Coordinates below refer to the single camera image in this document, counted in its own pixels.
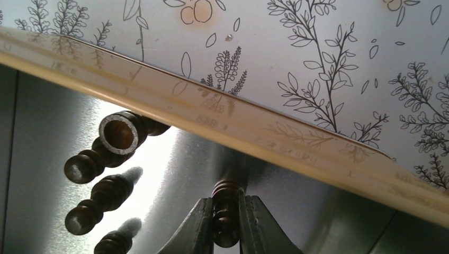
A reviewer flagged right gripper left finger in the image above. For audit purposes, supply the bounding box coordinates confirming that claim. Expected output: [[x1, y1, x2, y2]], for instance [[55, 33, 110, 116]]
[[158, 197, 214, 254]]

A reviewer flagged dark wooden chess pawn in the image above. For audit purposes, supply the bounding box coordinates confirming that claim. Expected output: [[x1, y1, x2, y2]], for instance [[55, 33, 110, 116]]
[[212, 180, 245, 248]]

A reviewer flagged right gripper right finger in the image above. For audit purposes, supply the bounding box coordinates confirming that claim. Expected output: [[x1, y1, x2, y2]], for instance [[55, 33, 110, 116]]
[[238, 192, 303, 254]]

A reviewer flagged dark chess rook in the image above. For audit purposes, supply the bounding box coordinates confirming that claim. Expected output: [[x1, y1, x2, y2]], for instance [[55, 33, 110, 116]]
[[93, 111, 170, 168]]

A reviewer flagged floral patterned table mat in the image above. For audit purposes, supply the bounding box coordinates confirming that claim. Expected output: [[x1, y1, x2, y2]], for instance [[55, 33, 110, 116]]
[[1, 1, 448, 191]]

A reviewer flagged gold tin with dark pieces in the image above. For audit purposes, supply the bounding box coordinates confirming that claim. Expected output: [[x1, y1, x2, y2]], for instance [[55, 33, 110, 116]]
[[1, 27, 448, 253]]

